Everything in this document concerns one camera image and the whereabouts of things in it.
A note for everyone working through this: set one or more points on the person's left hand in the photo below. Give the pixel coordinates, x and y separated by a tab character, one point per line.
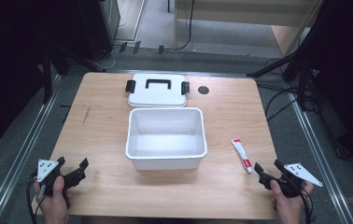
54	203

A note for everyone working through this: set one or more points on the light wooden furniture frame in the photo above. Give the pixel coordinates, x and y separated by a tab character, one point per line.
237	12

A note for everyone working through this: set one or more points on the black tripod stand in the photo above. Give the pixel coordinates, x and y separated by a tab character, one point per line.
293	60

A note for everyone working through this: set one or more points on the person's right hand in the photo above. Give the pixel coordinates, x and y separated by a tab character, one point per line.
288	207

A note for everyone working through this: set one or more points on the metal floor rail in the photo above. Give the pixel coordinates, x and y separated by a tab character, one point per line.
321	155
22	149

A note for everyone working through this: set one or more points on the black curtain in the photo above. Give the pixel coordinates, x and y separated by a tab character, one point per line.
12	62
349	77

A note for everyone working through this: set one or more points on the dark round table grommet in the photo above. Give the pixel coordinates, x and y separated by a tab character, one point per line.
203	90

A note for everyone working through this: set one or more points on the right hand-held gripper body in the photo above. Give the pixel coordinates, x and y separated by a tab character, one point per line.
293	179

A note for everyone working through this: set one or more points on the white and red ointment tube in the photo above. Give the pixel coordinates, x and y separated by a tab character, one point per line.
242	153

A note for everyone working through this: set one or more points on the white plastic storage box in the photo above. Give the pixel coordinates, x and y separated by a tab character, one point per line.
165	146

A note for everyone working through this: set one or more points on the dark cabinet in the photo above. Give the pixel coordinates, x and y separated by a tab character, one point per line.
101	28

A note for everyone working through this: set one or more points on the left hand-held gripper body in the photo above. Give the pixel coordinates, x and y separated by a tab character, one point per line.
48	175

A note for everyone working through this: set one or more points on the black metal stand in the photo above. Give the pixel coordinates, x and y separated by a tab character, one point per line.
47	74

